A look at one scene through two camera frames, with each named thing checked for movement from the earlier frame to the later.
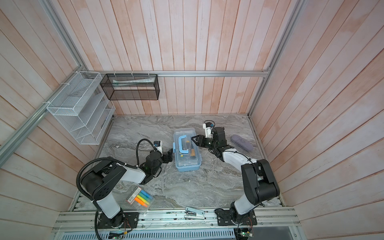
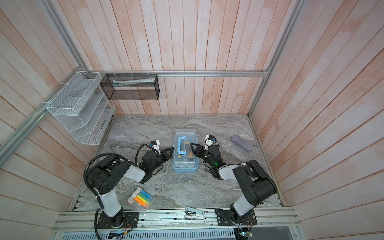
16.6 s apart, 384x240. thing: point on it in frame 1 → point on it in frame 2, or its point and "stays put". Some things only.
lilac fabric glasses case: x=242 y=143 stays put
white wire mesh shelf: x=83 y=106 stays put
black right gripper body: x=210 y=143 → x=207 y=160
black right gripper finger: x=199 y=138 → x=199 y=147
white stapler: x=194 y=213 stays put
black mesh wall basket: x=131 y=86 stays put
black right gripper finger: x=200 y=143 → x=198 y=154
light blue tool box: x=187 y=156 stays put
